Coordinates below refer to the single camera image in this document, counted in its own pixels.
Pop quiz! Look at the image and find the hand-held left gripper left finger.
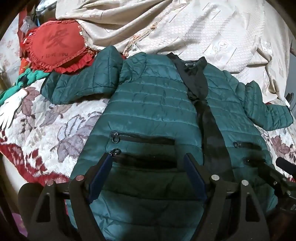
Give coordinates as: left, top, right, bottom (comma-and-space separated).
28, 153, 114, 241

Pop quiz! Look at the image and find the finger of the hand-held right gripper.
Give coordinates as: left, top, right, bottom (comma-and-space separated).
257, 162, 292, 198
276, 157, 296, 181

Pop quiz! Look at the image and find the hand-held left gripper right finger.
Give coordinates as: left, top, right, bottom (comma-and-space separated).
184, 153, 271, 241

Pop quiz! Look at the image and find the green quilted puffer jacket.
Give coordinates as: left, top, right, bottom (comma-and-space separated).
41, 45, 294, 241

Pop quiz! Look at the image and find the floral red and white bedspread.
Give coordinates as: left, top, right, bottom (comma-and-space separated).
0, 23, 296, 193

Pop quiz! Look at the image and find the white glove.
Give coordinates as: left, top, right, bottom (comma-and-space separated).
0, 89, 30, 130

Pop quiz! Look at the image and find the bright green cloth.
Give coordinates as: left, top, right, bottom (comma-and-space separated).
0, 68, 50, 102

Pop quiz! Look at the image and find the red heart-shaped frilled pillow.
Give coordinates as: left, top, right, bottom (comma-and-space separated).
22, 20, 96, 75

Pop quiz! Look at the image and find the cream embroidered quilt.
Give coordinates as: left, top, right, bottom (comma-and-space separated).
55, 0, 295, 106

